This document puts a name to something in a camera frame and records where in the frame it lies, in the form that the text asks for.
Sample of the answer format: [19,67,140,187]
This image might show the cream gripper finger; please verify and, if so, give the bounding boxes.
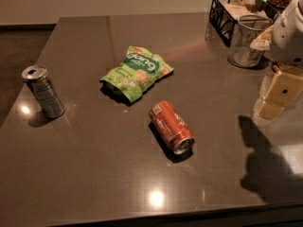
[256,67,303,120]

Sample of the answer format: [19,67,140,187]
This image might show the orange soda can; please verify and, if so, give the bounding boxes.
[149,101,195,154]

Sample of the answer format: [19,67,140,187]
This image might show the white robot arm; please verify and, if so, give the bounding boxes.
[255,0,303,120]

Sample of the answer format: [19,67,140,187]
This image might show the silver energy drink can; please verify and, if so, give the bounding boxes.
[22,64,64,118]

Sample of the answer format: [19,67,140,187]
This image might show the clear glass jar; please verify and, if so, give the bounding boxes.
[227,14,272,68]

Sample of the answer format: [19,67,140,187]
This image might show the green chip bag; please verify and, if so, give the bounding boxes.
[100,46,174,104]

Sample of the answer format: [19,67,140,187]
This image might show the black wire basket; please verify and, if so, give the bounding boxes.
[209,0,266,47]

